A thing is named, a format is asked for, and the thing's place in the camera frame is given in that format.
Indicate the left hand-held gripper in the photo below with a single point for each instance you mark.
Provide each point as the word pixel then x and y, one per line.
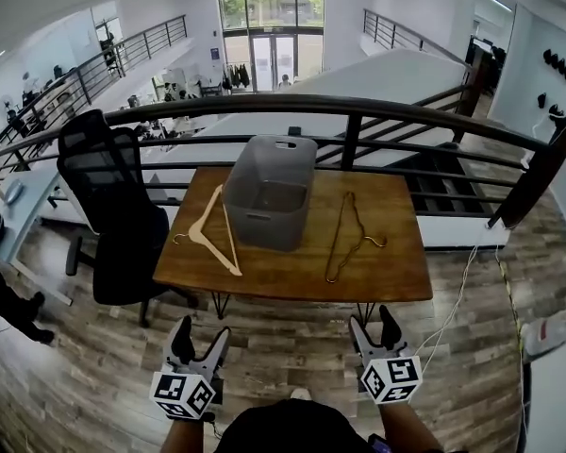
pixel 179 394

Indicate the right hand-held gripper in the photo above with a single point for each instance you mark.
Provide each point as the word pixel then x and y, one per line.
pixel 391 380

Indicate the brown wire hanger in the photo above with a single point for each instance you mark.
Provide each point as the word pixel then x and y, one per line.
pixel 335 239

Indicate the translucent white plastic bin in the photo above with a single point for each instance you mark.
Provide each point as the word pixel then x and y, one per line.
pixel 269 231

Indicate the light wooden hanger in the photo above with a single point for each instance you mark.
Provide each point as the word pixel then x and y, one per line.
pixel 205 208

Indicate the person's left forearm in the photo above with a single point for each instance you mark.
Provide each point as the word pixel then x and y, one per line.
pixel 179 437

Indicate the person's right forearm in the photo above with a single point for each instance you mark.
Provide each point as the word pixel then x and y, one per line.
pixel 405 427

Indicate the dark coats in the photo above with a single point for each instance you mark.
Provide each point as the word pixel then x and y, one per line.
pixel 238 76

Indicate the black hairpin table leg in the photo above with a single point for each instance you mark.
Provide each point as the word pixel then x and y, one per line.
pixel 365 321
pixel 221 316

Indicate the person's white shoe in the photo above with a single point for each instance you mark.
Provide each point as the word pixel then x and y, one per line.
pixel 301 394

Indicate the black mesh office chair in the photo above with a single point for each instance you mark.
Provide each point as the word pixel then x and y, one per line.
pixel 122 253

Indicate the person's black shirt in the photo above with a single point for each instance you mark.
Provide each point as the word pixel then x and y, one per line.
pixel 292 427

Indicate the white plastic bag red print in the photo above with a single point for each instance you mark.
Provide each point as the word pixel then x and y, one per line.
pixel 547 333

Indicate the dark staircase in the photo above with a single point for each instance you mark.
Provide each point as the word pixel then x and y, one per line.
pixel 434 168

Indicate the white-legged pale blue table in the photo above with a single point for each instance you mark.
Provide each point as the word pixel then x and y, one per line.
pixel 28 191

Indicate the grey oval dish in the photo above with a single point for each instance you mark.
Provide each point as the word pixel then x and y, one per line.
pixel 14 191

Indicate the dark railing with wooden handrail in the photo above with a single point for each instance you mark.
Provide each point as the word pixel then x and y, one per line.
pixel 283 103

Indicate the black metal mezzanine railing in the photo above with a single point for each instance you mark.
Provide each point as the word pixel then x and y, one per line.
pixel 394 36
pixel 81 85

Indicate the white standing fan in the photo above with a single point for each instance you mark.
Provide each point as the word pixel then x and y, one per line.
pixel 7 103

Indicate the large glass window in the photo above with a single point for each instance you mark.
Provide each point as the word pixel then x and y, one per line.
pixel 259 7

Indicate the group of black wall-hung devices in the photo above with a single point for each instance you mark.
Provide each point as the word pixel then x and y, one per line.
pixel 549 57

